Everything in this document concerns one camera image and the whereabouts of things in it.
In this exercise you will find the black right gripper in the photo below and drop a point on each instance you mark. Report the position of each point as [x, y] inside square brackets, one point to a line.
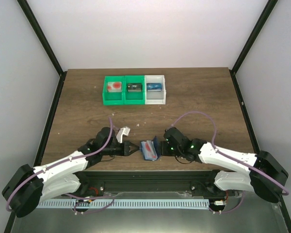
[163, 148]

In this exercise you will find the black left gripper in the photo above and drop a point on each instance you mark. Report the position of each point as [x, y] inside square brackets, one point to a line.
[124, 149]

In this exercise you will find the blue leather card holder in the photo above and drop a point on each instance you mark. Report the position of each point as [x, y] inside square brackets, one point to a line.
[156, 145]

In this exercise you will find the white card with red dot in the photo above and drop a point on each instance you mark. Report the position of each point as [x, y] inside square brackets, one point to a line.
[149, 152]

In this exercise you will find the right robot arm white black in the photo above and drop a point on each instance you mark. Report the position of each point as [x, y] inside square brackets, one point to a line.
[260, 173]

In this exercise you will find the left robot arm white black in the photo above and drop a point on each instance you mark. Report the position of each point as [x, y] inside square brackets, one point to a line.
[30, 186]

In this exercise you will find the blue card in bin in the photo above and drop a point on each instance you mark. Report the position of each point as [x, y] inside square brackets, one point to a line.
[154, 87]

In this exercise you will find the black card in bin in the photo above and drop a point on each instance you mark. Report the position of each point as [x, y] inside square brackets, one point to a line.
[134, 87]

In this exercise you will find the red white card in bin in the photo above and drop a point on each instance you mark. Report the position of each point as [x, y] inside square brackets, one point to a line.
[114, 87]

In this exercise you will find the middle green plastic bin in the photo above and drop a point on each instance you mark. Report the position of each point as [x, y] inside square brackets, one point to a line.
[134, 98]

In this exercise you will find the green plastic bin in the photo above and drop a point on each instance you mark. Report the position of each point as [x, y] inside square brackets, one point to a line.
[112, 93]
[134, 98]

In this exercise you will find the white plastic bin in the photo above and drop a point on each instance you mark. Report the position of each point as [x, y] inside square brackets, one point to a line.
[158, 98]

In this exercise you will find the left green plastic bin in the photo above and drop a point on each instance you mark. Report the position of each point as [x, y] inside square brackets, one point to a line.
[112, 93]

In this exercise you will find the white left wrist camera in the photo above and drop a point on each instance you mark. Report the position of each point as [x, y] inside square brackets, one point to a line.
[124, 131]

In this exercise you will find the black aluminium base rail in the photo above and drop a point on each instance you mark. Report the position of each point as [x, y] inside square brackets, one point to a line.
[196, 183]

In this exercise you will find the light blue slotted cable duct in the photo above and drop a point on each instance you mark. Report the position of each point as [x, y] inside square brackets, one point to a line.
[127, 204]

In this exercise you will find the right black frame post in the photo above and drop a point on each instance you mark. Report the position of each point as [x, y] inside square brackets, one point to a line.
[266, 12]

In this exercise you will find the black frame post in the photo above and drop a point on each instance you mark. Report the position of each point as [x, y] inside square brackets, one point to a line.
[25, 7]
[266, 12]

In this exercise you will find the left black frame post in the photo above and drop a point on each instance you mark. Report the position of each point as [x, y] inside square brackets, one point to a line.
[25, 7]

